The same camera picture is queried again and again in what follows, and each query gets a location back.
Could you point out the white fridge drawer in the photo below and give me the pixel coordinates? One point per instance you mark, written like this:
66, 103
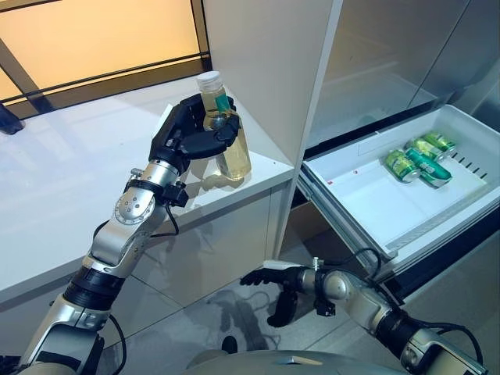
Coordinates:
371, 203

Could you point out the tall white cabinet panel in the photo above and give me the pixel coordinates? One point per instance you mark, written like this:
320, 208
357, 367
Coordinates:
265, 78

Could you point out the stainless steel fridge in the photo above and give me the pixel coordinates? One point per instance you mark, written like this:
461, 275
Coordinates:
371, 58

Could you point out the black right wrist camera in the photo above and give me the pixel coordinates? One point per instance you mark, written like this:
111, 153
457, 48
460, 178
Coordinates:
326, 306

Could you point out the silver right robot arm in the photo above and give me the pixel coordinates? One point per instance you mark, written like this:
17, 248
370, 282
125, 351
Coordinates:
363, 297

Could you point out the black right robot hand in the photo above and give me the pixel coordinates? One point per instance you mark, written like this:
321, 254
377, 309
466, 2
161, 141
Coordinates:
289, 277

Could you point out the black left robot foot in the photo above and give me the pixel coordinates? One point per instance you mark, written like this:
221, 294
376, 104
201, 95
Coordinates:
229, 345

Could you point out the dark green drink can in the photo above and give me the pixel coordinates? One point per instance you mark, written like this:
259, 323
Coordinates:
429, 170

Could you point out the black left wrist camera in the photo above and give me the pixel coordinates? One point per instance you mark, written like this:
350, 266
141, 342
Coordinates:
176, 195

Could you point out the clear yellow tea bottle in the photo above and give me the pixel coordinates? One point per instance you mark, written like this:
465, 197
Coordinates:
234, 164

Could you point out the bright green drink can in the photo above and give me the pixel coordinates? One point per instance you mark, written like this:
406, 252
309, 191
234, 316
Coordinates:
441, 141

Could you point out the yellow green drink can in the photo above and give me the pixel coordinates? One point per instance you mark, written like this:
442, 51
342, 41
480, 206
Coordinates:
423, 147
398, 162

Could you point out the black framed frosted window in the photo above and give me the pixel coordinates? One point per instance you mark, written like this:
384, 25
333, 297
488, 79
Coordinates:
97, 31

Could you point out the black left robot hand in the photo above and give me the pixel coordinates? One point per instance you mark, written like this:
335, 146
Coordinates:
176, 133

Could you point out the grey robot torso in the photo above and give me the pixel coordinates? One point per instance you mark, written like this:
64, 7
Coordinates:
265, 365

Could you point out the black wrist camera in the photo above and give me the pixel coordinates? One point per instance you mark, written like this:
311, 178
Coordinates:
176, 195
326, 306

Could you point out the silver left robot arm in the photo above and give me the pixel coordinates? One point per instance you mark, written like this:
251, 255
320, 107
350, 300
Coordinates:
121, 242

